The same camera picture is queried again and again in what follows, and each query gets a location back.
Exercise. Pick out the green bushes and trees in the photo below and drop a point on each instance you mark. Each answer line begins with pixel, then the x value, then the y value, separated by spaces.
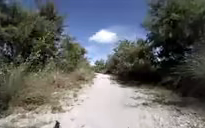
pixel 30 36

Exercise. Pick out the dense green bushes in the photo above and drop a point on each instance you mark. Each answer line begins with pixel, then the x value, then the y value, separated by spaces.
pixel 176 43

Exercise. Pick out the robot's own part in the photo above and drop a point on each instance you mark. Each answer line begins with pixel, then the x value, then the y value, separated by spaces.
pixel 57 125

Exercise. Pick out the pale dirt path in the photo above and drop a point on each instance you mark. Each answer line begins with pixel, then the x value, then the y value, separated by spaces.
pixel 106 106

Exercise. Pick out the dry grass strip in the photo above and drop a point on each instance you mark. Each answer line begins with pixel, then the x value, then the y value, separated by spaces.
pixel 40 88

